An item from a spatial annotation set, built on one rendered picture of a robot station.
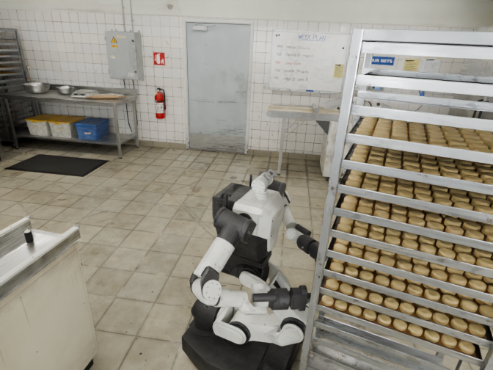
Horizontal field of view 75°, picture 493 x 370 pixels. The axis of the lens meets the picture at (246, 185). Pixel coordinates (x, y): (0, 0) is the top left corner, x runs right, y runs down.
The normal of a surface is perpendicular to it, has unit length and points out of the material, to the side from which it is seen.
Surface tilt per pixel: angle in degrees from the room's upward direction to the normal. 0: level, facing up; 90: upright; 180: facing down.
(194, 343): 0
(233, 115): 90
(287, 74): 90
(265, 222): 85
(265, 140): 90
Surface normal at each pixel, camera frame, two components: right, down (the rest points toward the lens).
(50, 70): -0.14, 0.39
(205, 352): 0.04, -0.91
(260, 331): -0.41, 0.35
